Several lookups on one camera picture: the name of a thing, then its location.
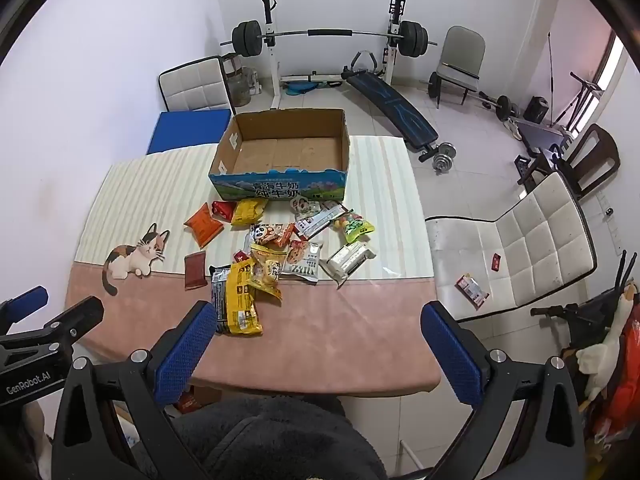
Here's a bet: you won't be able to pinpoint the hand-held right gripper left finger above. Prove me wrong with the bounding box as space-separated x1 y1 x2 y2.
51 300 219 480

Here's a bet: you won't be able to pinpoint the green gumball candy bag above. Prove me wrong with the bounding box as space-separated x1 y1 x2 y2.
332 208 376 245

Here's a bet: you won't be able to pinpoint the black silver snack packet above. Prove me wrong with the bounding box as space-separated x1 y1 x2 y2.
209 265 232 335

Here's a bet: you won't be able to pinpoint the red white long snack packet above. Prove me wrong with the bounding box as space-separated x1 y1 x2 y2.
294 201 349 240

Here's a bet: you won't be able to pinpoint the blue mat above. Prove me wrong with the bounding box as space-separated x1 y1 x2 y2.
146 109 235 156

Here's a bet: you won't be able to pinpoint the grey padded chair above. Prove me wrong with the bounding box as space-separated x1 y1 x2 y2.
435 26 487 108

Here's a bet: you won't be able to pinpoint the white padded chair black trim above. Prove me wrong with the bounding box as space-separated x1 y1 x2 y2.
424 171 598 323
158 55 236 113

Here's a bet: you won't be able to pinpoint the large yellow snack packet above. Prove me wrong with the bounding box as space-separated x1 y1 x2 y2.
226 260 263 336

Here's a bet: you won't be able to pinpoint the red white flat packet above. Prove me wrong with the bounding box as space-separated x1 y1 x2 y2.
455 274 490 306

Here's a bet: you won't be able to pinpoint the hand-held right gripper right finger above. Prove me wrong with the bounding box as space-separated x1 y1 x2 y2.
420 301 587 480

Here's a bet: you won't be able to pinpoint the white goose plush toy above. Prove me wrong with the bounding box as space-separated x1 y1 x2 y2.
575 285 638 401

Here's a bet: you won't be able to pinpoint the brown snack packet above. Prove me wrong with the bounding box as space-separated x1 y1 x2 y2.
184 251 209 291

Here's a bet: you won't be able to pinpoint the black blue sit-up bench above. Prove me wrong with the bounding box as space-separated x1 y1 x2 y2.
341 50 441 163

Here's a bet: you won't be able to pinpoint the long barbell black plates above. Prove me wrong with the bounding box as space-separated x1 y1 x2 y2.
220 20 440 58

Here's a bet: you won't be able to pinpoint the black low bench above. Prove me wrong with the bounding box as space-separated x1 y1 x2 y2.
515 119 576 186

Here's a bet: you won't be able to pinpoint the white barbell rack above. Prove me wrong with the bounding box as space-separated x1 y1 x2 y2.
259 0 407 111

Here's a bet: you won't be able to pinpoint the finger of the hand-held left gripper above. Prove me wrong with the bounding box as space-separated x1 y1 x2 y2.
0 286 50 332
0 296 105 350

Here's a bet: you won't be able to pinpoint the white cartoon snack packet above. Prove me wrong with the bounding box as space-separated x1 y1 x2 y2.
290 197 321 221

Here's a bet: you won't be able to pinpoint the orange red bag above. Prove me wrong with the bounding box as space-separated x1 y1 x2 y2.
595 305 640 441

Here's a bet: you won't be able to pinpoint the chrome dumbbell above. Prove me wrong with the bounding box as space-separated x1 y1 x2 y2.
431 142 457 175

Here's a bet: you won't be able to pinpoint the dark fleece clothing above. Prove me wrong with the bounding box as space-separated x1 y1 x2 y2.
167 394 388 480

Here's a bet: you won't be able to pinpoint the clear water jug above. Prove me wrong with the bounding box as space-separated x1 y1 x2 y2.
222 52 261 108

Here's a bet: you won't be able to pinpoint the black box speaker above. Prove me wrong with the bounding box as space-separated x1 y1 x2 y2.
525 96 551 123

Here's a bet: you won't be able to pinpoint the short barbell black plates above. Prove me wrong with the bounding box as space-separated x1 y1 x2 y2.
427 62 523 121

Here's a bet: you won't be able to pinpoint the yellow cartoon snack packet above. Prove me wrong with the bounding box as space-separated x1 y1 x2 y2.
248 243 288 306

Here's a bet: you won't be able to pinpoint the cardboard box blue print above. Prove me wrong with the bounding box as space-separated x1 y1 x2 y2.
208 108 351 204

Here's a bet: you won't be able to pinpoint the white grey print snack packet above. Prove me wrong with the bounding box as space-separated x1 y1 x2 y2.
280 240 323 285

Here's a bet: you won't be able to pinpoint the striped pink cat tablecloth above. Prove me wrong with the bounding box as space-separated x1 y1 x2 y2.
65 135 443 398

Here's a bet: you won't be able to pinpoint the orange panda snack packet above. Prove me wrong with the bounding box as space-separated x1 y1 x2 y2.
248 223 296 251

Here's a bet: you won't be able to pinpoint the dark wooden chair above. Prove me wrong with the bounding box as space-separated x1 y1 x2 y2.
550 123 621 201

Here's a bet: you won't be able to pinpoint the cream wafer snack packet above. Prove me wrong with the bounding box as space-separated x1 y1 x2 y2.
320 241 376 288

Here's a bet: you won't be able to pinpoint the orange square snack packet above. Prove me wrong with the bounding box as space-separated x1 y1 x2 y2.
183 203 224 249

